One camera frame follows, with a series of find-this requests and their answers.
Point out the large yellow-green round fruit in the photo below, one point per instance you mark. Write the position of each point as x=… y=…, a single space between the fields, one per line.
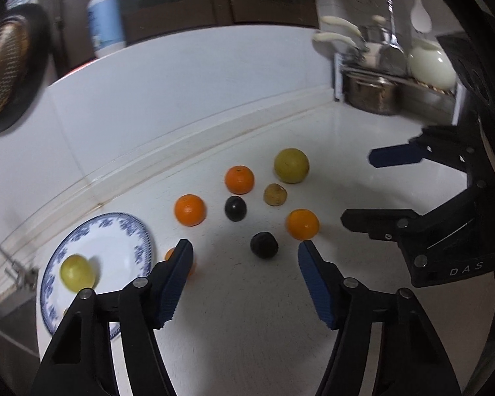
x=291 y=166

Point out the golden mesh strainer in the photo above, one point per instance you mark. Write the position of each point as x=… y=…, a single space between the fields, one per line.
x=6 y=62

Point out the blue and white plate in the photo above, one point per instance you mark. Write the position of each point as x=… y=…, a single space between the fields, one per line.
x=107 y=247

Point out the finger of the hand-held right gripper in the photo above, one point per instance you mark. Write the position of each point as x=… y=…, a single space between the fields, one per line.
x=396 y=156
x=379 y=220

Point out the small orange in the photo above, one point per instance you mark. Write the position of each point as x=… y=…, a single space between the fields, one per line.
x=170 y=254

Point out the white ceramic jar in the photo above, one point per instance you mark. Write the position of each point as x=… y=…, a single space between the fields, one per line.
x=431 y=68

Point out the brown kiwi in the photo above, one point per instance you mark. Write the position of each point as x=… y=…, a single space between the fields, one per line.
x=275 y=194

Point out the dark plum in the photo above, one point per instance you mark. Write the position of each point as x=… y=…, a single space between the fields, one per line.
x=235 y=208
x=264 y=245

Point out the black frying pan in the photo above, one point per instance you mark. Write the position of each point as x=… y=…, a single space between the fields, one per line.
x=35 y=70

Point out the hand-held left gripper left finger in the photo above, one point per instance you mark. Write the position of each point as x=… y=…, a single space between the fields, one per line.
x=175 y=293

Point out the white rice spoon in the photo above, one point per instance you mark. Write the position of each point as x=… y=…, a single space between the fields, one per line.
x=420 y=14

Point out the steel pot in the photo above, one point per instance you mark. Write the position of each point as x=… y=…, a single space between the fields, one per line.
x=371 y=93

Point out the steel spatula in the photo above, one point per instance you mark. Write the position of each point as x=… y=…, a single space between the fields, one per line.
x=392 y=45

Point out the steel sink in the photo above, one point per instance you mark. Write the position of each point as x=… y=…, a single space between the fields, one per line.
x=12 y=330

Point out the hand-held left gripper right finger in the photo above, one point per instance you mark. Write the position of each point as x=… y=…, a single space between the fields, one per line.
x=315 y=288

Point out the steel dish rack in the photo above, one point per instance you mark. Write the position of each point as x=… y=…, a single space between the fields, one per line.
x=338 y=78

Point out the white and blue bottle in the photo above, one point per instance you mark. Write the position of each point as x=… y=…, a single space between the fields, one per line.
x=105 y=24

